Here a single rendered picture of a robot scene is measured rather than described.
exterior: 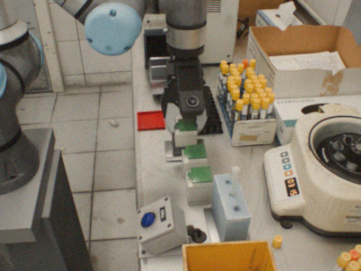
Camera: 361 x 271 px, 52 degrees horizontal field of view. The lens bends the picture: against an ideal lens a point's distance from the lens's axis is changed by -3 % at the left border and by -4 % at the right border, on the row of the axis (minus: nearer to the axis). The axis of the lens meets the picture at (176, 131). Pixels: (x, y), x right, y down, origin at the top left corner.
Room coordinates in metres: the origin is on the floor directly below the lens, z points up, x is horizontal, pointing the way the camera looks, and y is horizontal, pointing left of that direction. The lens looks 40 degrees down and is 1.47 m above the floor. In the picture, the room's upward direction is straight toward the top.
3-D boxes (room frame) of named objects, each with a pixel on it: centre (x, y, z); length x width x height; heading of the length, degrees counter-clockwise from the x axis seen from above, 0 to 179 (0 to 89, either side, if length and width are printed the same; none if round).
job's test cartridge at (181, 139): (0.64, -0.02, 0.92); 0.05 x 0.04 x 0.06; 95
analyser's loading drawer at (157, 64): (0.95, 0.04, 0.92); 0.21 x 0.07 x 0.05; 6
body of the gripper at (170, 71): (0.67, -0.02, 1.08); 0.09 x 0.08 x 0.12; 5
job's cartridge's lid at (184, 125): (0.64, -0.02, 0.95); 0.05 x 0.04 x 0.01; 95
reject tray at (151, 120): (0.75, 0.06, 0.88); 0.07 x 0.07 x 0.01; 6
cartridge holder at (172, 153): (0.64, -0.02, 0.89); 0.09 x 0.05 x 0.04; 95
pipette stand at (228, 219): (0.43, -0.09, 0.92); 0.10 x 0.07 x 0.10; 8
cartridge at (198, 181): (0.51, -0.04, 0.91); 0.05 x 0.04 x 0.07; 96
